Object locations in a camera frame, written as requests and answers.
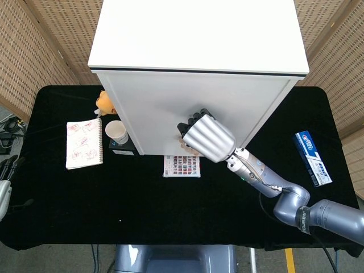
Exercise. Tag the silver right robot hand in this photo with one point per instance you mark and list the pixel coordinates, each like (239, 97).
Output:
(210, 139)

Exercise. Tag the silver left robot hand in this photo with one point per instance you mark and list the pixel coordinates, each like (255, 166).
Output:
(4, 193)

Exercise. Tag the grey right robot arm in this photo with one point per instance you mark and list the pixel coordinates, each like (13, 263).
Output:
(287, 202)

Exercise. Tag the flat box with colourful squares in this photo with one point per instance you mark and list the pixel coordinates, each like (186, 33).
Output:
(182, 166)

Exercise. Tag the small black box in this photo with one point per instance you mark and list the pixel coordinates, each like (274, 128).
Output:
(122, 148)

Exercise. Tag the white printed paper cup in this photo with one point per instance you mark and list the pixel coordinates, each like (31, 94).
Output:
(117, 132)

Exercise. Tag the white spiral notebook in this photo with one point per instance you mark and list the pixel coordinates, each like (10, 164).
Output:
(84, 143)

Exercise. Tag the black tablecloth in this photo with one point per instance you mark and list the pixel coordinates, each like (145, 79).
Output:
(142, 204)

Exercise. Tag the white upright board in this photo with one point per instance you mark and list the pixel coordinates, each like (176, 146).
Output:
(196, 42)

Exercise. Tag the blue toothpaste box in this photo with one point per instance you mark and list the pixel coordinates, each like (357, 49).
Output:
(312, 157)

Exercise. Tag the orange plush toy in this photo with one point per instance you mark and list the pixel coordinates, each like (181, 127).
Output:
(104, 103)

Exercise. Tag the grey robot torso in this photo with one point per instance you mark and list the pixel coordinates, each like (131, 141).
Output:
(173, 260)

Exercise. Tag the woven folding screen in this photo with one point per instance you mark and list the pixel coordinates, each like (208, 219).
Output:
(335, 42)
(42, 42)

